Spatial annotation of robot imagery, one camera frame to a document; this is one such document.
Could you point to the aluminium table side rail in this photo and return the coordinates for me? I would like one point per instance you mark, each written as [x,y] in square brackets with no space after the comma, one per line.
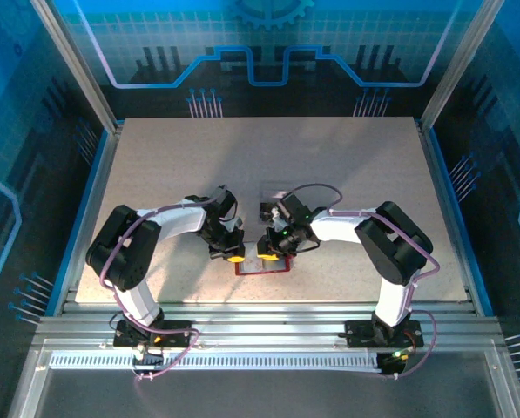
[93,217]
[447,196]

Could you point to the small black control box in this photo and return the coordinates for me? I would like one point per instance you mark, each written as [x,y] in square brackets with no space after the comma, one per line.
[148,357]
[390,363]

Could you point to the aluminium rail beam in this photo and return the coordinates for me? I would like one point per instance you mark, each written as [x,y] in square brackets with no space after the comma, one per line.
[264,322]

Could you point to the aluminium upright post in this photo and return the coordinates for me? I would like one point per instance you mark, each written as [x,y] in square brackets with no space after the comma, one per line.
[79,65]
[459,65]

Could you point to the red leather card holder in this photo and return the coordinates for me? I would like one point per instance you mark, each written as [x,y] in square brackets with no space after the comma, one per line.
[264,273]

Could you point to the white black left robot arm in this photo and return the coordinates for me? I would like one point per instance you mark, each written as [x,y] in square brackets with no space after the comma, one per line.
[181,220]

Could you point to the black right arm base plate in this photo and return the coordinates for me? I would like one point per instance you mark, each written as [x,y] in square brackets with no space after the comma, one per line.
[359,333]

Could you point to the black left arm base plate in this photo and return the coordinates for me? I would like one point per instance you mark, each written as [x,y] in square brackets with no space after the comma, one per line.
[177,333]

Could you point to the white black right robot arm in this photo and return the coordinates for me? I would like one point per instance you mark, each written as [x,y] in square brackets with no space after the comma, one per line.
[338,226]

